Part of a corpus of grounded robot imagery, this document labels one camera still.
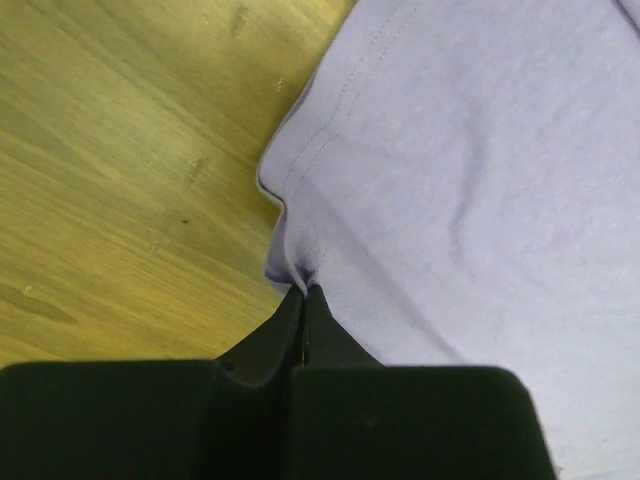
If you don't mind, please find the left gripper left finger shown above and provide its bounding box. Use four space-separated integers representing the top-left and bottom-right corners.
1 289 304 479

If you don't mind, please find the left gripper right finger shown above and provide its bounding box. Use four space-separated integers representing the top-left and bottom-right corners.
292 286 555 479

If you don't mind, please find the purple t-shirt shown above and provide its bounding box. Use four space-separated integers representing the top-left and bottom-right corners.
257 1 639 479

